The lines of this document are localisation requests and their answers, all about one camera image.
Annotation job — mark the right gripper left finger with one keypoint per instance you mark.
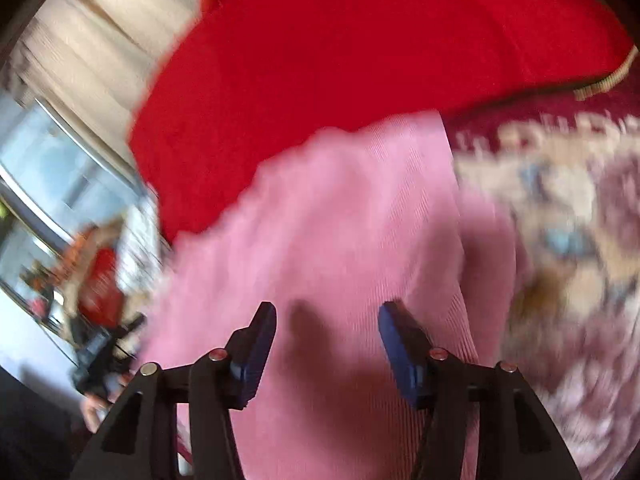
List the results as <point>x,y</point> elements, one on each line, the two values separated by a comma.
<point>138,438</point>

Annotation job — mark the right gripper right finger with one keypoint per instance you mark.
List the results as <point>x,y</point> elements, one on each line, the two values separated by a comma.
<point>516,436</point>

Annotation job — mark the pink corduroy zip jacket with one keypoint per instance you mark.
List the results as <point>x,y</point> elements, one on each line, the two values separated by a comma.
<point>327,232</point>

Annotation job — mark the person's left hand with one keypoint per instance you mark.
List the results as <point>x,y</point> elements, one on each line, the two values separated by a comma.
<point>94,408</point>

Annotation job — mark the red cardboard box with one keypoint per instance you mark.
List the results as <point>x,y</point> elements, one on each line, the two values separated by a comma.
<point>100,300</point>

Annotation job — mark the orange black folded cloth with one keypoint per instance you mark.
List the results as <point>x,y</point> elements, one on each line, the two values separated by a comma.
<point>74,264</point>

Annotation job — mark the white black patterned pillow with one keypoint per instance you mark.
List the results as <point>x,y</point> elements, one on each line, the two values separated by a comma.
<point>140,247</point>

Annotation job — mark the floral plush blanket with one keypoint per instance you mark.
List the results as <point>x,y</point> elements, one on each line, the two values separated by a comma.
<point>566,164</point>

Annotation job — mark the beige dotted curtain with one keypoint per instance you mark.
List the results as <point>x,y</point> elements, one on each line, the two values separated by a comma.
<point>93,62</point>

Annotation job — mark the red quilt on sofa back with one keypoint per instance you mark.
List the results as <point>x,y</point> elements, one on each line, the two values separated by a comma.
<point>252,78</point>

